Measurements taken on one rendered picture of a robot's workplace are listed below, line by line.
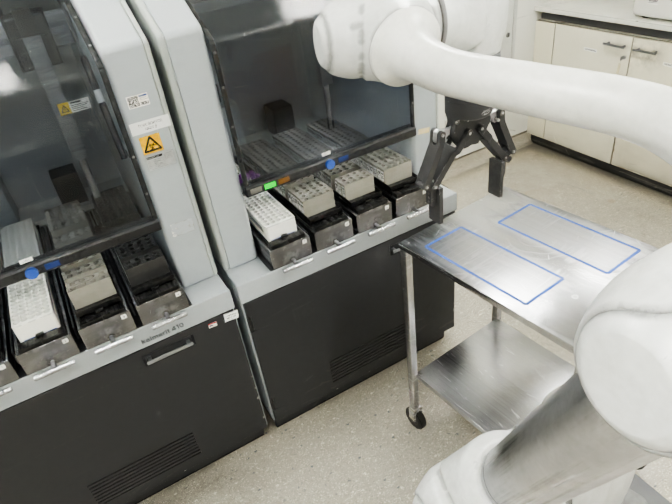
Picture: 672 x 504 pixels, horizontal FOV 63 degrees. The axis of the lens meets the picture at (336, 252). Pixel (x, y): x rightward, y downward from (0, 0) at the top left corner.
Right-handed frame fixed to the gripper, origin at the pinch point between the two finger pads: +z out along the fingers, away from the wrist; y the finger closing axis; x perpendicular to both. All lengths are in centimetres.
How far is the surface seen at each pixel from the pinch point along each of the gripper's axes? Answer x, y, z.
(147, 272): 74, -50, 35
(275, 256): 66, -15, 42
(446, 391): 30, 20, 92
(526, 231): 25, 45, 38
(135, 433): 66, -71, 83
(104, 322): 66, -65, 40
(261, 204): 85, -10, 35
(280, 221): 70, -10, 34
